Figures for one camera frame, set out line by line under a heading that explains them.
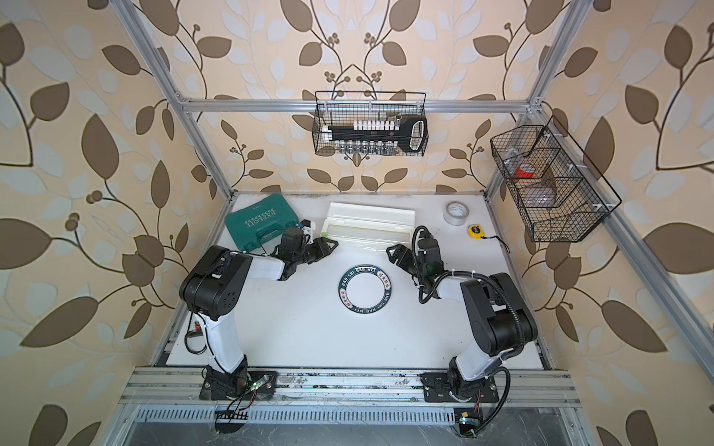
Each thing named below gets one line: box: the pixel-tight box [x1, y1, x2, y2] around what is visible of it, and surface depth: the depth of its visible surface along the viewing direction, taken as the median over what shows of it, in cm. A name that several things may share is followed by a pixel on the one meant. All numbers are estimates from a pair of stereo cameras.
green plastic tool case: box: [224, 193, 300, 252], surface depth 107 cm
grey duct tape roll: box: [443, 200, 470, 226], surface depth 114 cm
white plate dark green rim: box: [338, 264, 392, 315], surface depth 94 cm
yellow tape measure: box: [467, 223, 489, 240], surface depth 107 cm
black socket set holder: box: [321, 114, 429, 155], surface depth 86 cm
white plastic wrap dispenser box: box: [321, 201, 417, 253], surface depth 103 cm
